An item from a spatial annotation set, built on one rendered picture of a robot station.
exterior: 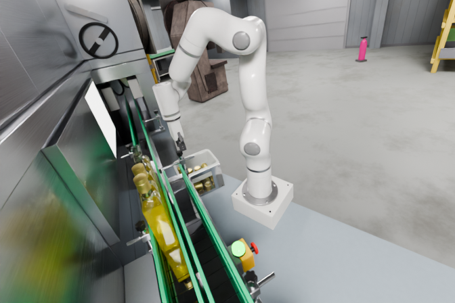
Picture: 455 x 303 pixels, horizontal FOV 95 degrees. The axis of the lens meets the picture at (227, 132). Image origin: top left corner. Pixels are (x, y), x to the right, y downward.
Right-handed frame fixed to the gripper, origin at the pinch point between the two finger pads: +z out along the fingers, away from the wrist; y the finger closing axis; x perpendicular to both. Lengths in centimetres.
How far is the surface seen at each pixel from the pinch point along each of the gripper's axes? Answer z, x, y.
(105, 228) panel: -7, -32, 41
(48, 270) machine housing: -22, -34, 61
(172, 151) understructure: 44, 1, -73
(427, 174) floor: 115, 217, 33
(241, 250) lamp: 13, 0, 55
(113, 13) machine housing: -65, -5, -74
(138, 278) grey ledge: 10, -30, 47
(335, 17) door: 11, 706, -467
